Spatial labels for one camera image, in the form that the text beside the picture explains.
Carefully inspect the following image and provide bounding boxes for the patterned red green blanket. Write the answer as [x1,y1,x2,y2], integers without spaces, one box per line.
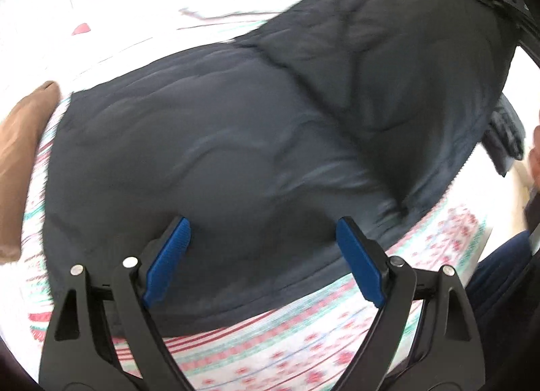
[21,91,494,391]

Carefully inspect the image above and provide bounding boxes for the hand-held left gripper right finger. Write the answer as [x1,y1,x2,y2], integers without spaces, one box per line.
[332,216,487,391]

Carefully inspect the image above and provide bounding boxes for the person's right forearm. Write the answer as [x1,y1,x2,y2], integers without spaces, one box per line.
[523,110,540,200]

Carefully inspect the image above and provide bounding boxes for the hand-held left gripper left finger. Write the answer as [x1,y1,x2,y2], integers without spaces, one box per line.
[40,216,198,391]

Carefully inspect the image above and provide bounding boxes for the brown folded cloth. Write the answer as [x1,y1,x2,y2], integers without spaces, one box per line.
[0,81,62,266]

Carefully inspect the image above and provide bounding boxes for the black quilted jacket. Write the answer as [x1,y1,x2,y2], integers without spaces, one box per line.
[42,0,526,339]

